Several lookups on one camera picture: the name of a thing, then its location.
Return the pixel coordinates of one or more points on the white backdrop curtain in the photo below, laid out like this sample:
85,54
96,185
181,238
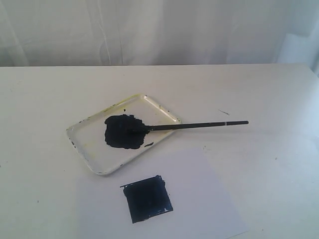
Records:
157,32

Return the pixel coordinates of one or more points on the white paper with square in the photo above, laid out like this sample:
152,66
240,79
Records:
202,209

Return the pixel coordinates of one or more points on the black paintbrush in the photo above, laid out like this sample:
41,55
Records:
148,128

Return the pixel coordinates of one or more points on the white paint tray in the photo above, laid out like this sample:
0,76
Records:
88,135

